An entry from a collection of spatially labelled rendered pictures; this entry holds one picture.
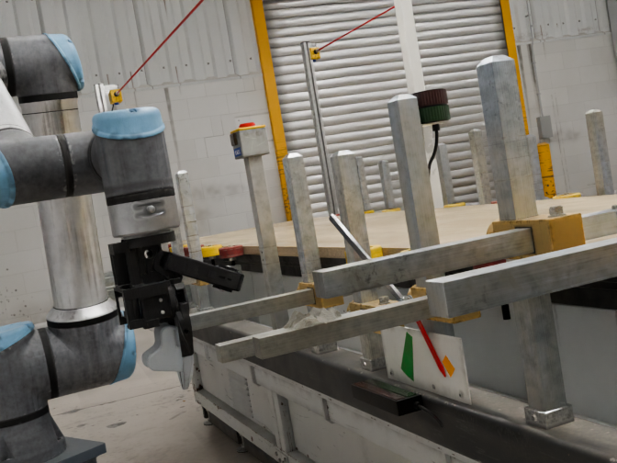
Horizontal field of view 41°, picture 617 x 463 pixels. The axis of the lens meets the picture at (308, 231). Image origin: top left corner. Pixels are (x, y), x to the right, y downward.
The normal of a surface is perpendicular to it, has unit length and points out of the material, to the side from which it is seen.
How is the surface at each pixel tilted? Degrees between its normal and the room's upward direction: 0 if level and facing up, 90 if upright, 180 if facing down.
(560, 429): 0
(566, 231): 90
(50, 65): 99
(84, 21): 90
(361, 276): 90
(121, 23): 90
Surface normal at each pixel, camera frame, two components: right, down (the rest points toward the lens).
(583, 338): -0.91, 0.18
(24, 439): 0.43, -0.37
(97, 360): 0.44, 0.12
